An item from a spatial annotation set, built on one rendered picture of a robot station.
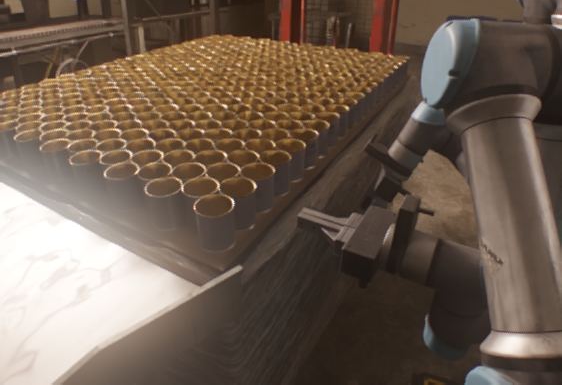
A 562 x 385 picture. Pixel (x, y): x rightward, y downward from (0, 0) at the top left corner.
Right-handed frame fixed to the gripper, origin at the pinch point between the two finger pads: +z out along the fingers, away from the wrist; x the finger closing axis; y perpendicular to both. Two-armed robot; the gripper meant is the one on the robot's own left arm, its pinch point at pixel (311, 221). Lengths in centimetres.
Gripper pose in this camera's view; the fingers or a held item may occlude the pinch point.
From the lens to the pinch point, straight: 66.9
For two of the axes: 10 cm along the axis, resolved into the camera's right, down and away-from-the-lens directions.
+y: 0.0, 8.8, 4.7
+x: 5.1, -4.0, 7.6
